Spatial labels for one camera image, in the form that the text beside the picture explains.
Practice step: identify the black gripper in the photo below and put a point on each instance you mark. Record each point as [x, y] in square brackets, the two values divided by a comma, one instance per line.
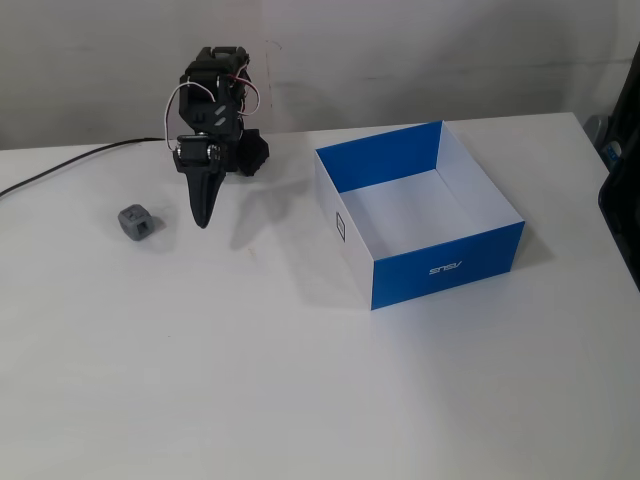
[196, 154]

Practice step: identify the gray hollow block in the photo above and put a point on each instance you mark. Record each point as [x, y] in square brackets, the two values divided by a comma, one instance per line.
[136, 222]

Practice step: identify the black plastic case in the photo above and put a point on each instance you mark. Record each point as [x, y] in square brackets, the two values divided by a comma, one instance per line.
[622, 225]

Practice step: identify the gray object with blue label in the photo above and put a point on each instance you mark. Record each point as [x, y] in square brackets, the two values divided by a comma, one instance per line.
[596, 130]

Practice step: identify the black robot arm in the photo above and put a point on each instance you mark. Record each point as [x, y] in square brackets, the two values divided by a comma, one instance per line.
[252, 152]

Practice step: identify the blue and white cardboard box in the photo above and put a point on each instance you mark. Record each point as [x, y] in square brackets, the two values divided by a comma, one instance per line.
[440, 272]

